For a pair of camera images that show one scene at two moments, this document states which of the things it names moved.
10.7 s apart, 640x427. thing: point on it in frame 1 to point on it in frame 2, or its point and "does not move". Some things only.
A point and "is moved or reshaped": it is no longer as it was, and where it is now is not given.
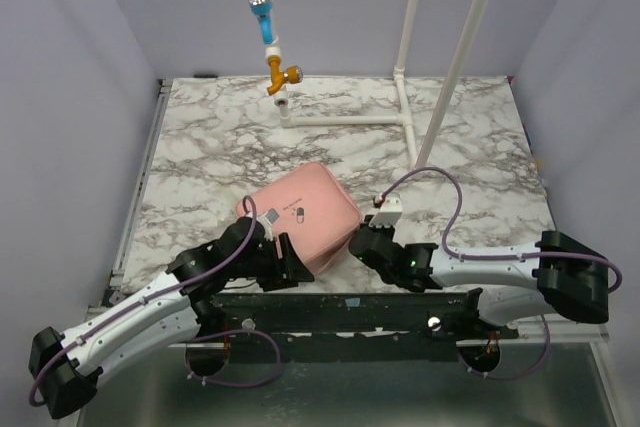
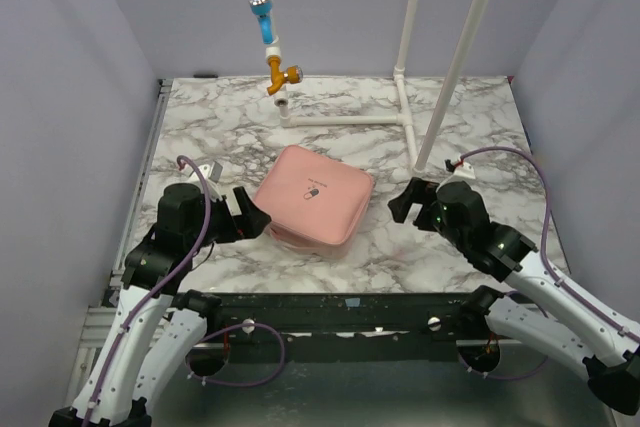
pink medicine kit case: [317, 213] is moved or reshaped
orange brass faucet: [293, 74] does not move
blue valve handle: [260, 4] does not move
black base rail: [406, 327] does not move
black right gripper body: [370, 240] to [420, 205]
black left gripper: [294, 270] to [246, 225]
